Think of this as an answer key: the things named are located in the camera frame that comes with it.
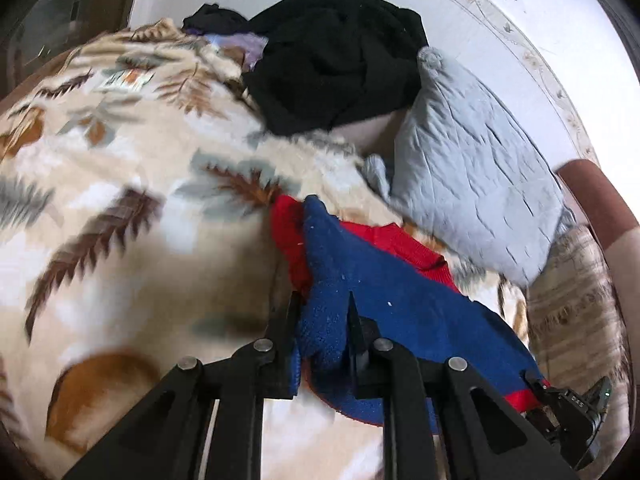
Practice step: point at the striped patterned cushion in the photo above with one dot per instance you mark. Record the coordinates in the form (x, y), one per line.
(575, 310)

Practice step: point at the red and blue knit sweater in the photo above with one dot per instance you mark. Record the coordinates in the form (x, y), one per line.
(400, 290)

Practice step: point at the pale pink pillow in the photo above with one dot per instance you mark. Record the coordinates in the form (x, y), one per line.
(370, 132)

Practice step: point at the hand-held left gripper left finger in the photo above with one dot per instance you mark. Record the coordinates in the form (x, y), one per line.
(285, 360)

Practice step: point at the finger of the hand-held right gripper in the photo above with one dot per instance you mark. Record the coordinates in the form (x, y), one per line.
(536, 382)

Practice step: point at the glass door cabinet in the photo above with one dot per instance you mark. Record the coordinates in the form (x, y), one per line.
(55, 15)

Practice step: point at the leaf print blanket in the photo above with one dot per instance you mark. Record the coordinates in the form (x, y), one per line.
(125, 200)

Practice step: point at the grey quilted pillow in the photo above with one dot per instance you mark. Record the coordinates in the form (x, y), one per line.
(470, 170)

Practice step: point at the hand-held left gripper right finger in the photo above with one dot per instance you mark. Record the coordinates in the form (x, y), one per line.
(362, 360)

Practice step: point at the black clothes pile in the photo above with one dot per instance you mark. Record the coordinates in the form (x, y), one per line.
(330, 55)

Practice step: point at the purple cloth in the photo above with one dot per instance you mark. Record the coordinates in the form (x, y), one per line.
(240, 47)

